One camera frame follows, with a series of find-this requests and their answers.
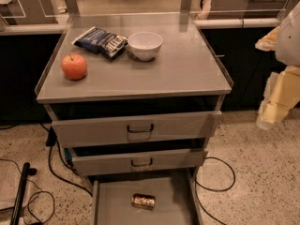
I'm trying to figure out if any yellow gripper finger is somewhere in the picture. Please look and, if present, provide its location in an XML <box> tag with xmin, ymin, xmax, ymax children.
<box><xmin>256</xmin><ymin>66</ymin><xmax>300</xmax><ymax>129</ymax></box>
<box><xmin>255</xmin><ymin>27</ymin><xmax>279</xmax><ymax>52</ymax></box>

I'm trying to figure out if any orange soda can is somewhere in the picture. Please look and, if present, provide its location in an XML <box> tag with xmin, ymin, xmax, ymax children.
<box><xmin>131</xmin><ymin>193</ymin><xmax>156</xmax><ymax>210</ymax></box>

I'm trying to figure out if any grey top drawer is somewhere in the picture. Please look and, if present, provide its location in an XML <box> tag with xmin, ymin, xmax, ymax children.
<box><xmin>52</xmin><ymin>111</ymin><xmax>221</xmax><ymax>147</ymax></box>

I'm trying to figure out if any grey drawer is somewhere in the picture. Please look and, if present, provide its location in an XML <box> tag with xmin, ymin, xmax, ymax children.
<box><xmin>72</xmin><ymin>149</ymin><xmax>207</xmax><ymax>176</ymax></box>
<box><xmin>90</xmin><ymin>170</ymin><xmax>203</xmax><ymax>225</ymax></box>
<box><xmin>52</xmin><ymin>111</ymin><xmax>221</xmax><ymax>147</ymax></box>

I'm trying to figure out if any grey bottom drawer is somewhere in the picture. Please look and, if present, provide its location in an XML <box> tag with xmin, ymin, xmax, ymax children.
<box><xmin>90</xmin><ymin>170</ymin><xmax>203</xmax><ymax>225</ymax></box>

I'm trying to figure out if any grey drawer cabinet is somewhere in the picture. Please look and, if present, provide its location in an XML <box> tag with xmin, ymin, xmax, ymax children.
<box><xmin>36</xmin><ymin>13</ymin><xmax>233</xmax><ymax>178</ymax></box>

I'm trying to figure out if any grey middle drawer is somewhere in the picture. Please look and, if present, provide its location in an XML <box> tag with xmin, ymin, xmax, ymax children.
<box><xmin>72</xmin><ymin>149</ymin><xmax>207</xmax><ymax>176</ymax></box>

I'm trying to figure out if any white bowl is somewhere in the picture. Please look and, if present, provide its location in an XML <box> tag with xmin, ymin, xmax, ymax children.
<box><xmin>127</xmin><ymin>32</ymin><xmax>163</xmax><ymax>61</ymax></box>

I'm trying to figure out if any blue chip bag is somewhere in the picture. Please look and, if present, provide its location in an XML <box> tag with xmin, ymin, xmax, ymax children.
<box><xmin>71</xmin><ymin>27</ymin><xmax>128</xmax><ymax>60</ymax></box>

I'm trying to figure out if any red apple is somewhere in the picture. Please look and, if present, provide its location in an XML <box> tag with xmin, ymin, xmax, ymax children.
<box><xmin>61</xmin><ymin>53</ymin><xmax>87</xmax><ymax>80</ymax></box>

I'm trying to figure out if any clear acrylic barrier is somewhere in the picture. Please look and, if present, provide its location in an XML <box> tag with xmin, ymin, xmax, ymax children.
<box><xmin>0</xmin><ymin>0</ymin><xmax>298</xmax><ymax>25</ymax></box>

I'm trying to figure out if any black pole stand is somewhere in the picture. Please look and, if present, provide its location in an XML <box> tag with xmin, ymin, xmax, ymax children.
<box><xmin>9</xmin><ymin>162</ymin><xmax>31</xmax><ymax>225</ymax></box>

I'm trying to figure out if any black cable left floor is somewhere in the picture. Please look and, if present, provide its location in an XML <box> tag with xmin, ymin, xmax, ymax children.
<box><xmin>38</xmin><ymin>122</ymin><xmax>94</xmax><ymax>197</ymax></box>

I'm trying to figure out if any thin black wire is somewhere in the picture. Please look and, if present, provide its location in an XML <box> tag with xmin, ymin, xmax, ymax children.
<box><xmin>0</xmin><ymin>158</ymin><xmax>56</xmax><ymax>225</ymax></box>

